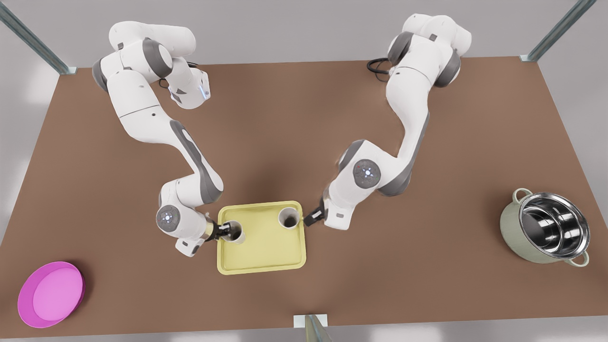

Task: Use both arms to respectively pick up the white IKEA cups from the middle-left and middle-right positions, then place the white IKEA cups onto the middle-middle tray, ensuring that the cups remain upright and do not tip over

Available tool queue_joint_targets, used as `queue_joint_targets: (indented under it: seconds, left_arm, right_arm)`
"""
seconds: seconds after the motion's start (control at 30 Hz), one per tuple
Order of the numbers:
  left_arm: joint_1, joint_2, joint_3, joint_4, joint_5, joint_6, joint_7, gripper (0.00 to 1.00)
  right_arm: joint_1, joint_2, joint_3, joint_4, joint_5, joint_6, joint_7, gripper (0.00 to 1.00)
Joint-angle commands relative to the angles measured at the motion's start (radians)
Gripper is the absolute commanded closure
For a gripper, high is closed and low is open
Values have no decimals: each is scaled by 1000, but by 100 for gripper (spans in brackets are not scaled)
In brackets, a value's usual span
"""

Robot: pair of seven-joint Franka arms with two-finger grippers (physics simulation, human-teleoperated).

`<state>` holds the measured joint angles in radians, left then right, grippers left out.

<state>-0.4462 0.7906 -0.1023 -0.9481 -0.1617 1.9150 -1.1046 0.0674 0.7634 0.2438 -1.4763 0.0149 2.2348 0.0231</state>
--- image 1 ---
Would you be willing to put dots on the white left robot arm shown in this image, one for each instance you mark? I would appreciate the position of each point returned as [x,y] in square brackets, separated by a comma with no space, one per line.
[408,118]

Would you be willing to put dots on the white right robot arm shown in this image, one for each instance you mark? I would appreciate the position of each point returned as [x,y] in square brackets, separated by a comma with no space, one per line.
[142,104]

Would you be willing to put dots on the white IKEA cup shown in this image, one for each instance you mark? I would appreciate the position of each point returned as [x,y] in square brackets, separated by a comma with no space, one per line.
[289,218]
[233,232]

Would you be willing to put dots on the green steel pot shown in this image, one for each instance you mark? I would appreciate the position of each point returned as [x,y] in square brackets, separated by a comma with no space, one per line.
[546,228]

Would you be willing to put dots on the pink round bowl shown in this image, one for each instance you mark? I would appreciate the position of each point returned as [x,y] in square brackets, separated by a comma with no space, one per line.
[50,294]

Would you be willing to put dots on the yellow rectangular tray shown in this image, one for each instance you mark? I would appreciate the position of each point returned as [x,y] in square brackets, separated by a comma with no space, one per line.
[261,242]

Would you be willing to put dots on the silver frame post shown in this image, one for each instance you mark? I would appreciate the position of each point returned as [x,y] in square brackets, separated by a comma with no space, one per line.
[313,328]
[33,42]
[558,33]

